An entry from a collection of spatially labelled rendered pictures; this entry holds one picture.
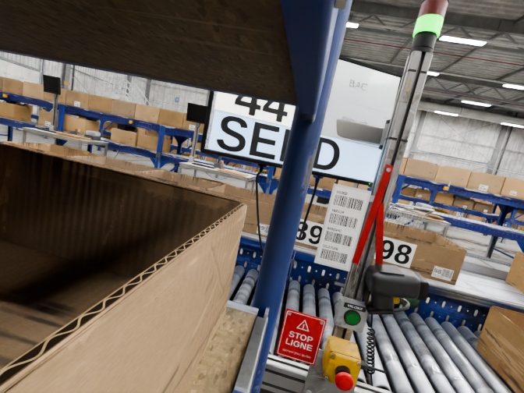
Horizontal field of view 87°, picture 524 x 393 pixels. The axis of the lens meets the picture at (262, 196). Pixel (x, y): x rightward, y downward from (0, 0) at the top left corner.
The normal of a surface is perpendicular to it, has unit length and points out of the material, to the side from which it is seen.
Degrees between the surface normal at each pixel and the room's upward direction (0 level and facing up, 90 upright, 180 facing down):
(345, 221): 90
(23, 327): 1
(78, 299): 1
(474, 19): 90
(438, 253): 90
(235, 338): 0
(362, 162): 86
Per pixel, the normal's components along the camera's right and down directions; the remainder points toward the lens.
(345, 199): -0.16, 0.13
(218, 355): 0.20, -0.97
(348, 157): 0.19, 0.13
